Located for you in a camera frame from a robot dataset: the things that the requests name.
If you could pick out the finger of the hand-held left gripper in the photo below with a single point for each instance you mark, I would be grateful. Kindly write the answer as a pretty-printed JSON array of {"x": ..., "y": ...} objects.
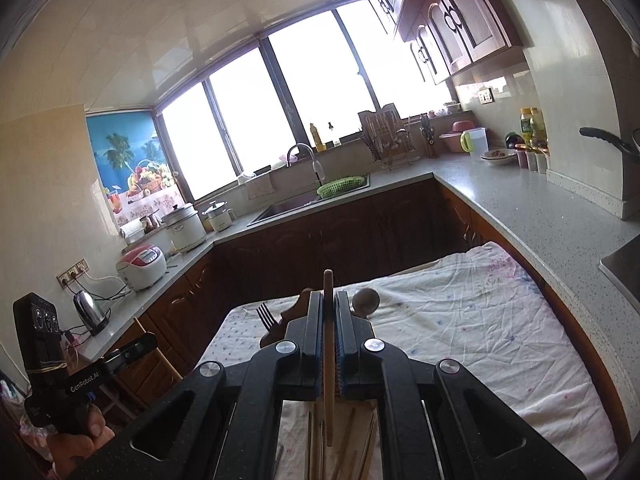
[{"x": 132, "y": 351}]

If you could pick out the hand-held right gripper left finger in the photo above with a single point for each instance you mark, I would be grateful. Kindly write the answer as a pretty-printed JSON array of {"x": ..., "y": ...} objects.
[{"x": 316, "y": 345}]

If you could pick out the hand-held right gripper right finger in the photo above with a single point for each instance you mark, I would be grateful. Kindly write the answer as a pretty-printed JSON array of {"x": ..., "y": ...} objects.
[{"x": 342, "y": 345}]

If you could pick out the wooden utensil holder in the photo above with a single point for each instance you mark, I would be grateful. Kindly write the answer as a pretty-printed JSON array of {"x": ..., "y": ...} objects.
[{"x": 361, "y": 405}]

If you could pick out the wooden chopstick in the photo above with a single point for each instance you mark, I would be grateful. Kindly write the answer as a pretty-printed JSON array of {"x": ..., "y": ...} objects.
[{"x": 327, "y": 280}]

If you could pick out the person's left hand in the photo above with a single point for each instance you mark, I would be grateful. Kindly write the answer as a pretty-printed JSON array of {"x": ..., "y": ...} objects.
[{"x": 70, "y": 452}]

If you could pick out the wooden chair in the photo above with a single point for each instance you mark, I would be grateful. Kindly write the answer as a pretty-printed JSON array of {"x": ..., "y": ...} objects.
[{"x": 164, "y": 357}]

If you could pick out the brown wooden spatula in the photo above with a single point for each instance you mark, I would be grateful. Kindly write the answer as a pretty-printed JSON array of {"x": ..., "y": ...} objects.
[{"x": 296, "y": 305}]

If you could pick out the wooden spoon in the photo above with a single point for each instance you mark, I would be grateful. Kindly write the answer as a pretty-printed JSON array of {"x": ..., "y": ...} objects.
[{"x": 366, "y": 301}]

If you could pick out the steel electric kettle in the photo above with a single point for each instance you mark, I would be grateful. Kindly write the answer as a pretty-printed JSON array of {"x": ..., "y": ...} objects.
[{"x": 90, "y": 312}]

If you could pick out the metal fork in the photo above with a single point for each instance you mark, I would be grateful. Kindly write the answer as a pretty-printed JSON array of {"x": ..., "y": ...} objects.
[{"x": 265, "y": 316}]

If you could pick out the red and white rice cooker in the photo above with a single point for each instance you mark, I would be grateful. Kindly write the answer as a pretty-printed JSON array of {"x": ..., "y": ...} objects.
[{"x": 145, "y": 270}]

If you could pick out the wooden base cabinets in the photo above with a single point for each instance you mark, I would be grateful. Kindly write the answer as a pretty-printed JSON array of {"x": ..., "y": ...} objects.
[{"x": 325, "y": 240}]

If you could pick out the bunch of wooden chopsticks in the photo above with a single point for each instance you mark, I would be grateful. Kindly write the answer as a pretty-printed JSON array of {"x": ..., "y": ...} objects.
[{"x": 350, "y": 455}]

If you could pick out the paper towel roll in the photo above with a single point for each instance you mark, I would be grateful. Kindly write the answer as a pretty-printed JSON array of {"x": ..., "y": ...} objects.
[{"x": 132, "y": 232}]

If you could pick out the large white cooker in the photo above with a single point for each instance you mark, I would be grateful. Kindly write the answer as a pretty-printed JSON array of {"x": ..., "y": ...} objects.
[{"x": 185, "y": 230}]

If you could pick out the printed white cloth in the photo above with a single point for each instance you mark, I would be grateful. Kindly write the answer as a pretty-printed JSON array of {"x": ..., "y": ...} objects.
[{"x": 475, "y": 320}]

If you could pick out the steel kitchen sink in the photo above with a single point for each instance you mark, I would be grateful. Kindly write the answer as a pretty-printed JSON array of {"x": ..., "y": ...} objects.
[{"x": 285, "y": 210}]

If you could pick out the small white electric pot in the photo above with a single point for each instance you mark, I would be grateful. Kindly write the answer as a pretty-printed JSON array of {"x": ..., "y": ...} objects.
[{"x": 218, "y": 217}]

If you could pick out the green plastic basket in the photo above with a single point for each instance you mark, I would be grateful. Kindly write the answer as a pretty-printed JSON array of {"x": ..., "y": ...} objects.
[{"x": 340, "y": 186}]

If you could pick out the beige dish cloth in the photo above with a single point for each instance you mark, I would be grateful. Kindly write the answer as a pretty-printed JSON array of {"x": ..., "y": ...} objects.
[{"x": 259, "y": 186}]

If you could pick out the steel faucet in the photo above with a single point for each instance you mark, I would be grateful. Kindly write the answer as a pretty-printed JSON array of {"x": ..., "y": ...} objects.
[{"x": 318, "y": 167}]

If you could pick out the yellow detergent bottle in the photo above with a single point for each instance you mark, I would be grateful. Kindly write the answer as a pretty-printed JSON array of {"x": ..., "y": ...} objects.
[{"x": 318, "y": 140}]

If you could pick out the knife block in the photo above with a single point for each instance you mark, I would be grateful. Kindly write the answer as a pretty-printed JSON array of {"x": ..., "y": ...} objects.
[{"x": 429, "y": 140}]

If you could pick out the pink plastic basin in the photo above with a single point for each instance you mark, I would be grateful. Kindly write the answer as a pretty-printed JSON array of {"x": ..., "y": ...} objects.
[{"x": 451, "y": 143}]

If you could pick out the plate with food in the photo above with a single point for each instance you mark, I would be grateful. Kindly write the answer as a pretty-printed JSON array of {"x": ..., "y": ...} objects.
[{"x": 497, "y": 157}]

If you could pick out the red plastic bowl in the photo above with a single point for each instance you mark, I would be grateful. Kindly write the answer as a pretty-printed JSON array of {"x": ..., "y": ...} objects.
[{"x": 462, "y": 126}]

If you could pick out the large kitchen window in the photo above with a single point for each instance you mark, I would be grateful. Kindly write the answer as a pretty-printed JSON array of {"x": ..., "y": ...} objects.
[{"x": 300, "y": 85}]

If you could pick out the white spice jar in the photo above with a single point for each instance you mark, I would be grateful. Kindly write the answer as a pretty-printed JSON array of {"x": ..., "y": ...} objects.
[
  {"x": 531, "y": 160},
  {"x": 542, "y": 162}
]

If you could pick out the purple eggplant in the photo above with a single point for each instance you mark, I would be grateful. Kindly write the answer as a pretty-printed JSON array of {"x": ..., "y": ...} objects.
[{"x": 512, "y": 139}]

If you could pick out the green label oil bottle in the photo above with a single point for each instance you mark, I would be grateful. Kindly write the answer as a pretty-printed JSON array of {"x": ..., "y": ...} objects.
[{"x": 526, "y": 127}]

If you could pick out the steel stove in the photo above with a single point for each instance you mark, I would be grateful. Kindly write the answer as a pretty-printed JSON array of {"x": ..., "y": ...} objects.
[{"x": 625, "y": 265}]

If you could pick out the pale yellow oil bottle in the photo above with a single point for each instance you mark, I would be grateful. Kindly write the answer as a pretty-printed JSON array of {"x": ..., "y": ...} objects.
[{"x": 539, "y": 125}]

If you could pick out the wall power outlet strip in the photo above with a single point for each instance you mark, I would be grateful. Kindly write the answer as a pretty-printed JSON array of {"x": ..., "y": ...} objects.
[{"x": 72, "y": 274}]

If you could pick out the wall poster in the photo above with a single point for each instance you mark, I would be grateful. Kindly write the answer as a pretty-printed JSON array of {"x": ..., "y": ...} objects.
[{"x": 115, "y": 150}]

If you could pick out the white wall socket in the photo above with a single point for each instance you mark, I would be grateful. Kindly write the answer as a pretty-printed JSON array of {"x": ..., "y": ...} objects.
[{"x": 485, "y": 96}]

